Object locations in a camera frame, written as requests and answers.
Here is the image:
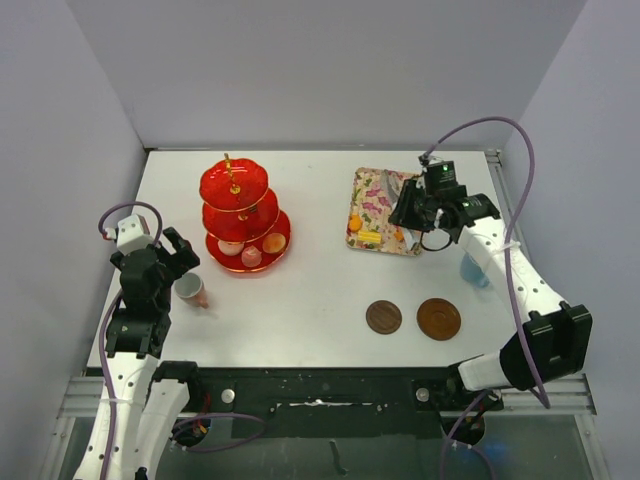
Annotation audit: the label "floral serving tray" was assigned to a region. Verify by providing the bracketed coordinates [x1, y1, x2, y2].
[345, 167, 422, 257]

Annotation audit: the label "white frosted donut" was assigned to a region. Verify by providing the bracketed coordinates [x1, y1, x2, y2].
[217, 240, 244, 256]

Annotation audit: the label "red three-tier cake stand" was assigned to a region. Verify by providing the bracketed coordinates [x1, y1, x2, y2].
[199, 154, 291, 274]

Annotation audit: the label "brown bread roll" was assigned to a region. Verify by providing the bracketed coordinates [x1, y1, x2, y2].
[262, 233, 287, 255]

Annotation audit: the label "brown saucer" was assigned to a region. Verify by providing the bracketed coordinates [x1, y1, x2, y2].
[416, 298, 462, 341]

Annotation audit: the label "metal tongs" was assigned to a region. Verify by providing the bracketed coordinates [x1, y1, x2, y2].
[381, 170, 421, 252]

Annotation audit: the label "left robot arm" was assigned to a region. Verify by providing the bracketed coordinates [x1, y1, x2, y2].
[74, 227, 204, 479]

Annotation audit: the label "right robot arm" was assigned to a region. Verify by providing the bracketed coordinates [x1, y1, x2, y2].
[389, 161, 593, 409]

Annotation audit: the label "yellow layered cake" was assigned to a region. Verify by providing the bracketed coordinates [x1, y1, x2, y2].
[357, 230, 382, 245]

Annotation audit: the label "orange cookie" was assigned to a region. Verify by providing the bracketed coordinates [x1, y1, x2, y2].
[348, 214, 363, 232]

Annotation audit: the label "blue mug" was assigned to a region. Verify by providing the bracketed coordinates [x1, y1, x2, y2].
[459, 253, 490, 289]

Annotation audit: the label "dark wooden coaster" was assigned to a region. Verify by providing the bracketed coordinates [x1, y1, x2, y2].
[365, 300, 402, 335]

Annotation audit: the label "pink handled white cup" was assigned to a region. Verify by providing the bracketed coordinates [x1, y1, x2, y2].
[173, 272, 209, 309]

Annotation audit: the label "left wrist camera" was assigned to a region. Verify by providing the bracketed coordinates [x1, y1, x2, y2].
[102, 214, 154, 255]

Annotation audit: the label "black base frame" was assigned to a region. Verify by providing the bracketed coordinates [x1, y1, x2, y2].
[169, 367, 504, 450]

